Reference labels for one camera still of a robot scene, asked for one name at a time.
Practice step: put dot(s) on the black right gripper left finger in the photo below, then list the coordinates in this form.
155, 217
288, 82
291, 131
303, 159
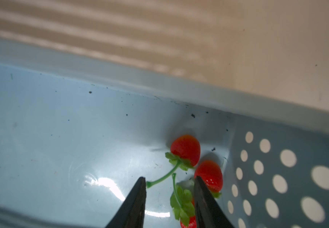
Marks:
131, 214

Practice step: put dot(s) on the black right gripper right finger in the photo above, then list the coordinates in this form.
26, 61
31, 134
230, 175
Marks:
207, 211

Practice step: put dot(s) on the strawberries in basket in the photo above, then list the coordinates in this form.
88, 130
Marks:
184, 155

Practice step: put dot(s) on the light blue perforated plastic basket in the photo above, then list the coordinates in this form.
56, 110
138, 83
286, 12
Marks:
77, 133

